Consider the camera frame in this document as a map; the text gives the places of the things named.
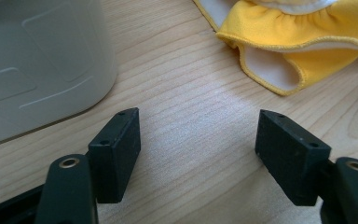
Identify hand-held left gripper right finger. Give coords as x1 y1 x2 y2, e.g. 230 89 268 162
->
255 109 358 224

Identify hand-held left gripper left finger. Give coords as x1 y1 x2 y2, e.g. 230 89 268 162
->
34 106 142 224

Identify yellow and white cloth garment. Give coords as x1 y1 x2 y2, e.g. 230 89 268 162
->
193 0 358 97

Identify beige plastic container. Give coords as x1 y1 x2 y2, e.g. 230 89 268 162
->
0 0 119 150

